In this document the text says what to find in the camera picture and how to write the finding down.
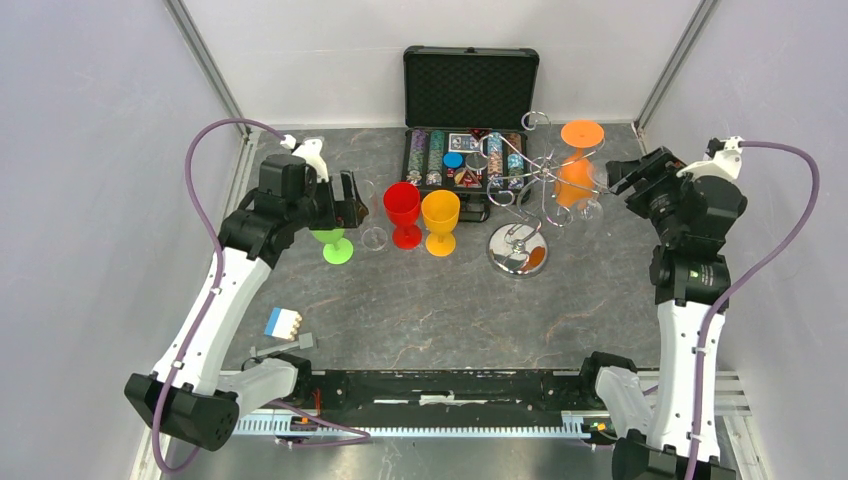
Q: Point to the green wine glass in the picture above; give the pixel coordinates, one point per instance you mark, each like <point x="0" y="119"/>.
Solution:
<point x="337" y="249"/>

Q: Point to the clear wine glass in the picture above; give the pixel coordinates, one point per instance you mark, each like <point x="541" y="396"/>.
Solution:
<point x="592" y="177"/>
<point x="374" y="237"/>

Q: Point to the playing card deck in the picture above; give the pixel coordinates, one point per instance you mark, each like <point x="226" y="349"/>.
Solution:
<point x="462" y="143"/>

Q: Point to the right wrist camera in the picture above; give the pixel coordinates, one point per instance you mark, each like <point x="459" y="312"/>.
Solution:
<point x="722" y="159"/>

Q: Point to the black poker chip case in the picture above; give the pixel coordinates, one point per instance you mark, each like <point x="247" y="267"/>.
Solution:
<point x="475" y="91"/>

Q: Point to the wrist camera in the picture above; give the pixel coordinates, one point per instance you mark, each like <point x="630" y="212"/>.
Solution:
<point x="722" y="159"/>
<point x="310" y="150"/>

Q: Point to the blue white toy block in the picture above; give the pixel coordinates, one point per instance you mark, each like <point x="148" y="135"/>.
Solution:
<point x="283" y="324"/>

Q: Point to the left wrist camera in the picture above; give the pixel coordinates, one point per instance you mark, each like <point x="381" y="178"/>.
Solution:
<point x="310" y="150"/>

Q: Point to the orange wine glass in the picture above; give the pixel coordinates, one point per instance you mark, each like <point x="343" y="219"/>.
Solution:
<point x="574" y="181"/>

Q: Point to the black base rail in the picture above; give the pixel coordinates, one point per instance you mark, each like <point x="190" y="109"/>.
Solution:
<point x="476" y="398"/>

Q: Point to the red wine glass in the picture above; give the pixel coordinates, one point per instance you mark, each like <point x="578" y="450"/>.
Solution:
<point x="401" y="202"/>

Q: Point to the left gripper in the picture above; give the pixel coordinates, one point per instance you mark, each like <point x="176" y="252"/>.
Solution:
<point x="349" y="212"/>

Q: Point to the yellow wine glass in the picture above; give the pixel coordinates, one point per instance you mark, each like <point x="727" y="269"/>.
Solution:
<point x="440" y="210"/>

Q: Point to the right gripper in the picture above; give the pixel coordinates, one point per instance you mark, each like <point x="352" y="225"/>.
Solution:
<point x="645" y="187"/>

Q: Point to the chrome wine glass rack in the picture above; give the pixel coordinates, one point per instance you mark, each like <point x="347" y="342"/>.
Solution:
<point x="526" y="190"/>

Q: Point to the grey toy block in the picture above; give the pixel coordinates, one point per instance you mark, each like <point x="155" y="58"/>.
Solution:
<point x="302" y="342"/>

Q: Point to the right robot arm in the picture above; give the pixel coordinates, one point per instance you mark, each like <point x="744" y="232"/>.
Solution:
<point x="692" y="207"/>

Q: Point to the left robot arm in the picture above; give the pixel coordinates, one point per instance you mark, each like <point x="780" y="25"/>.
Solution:
<point x="184" y="395"/>

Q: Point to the blue poker chip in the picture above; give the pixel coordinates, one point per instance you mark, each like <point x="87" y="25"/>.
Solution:
<point x="453" y="160"/>

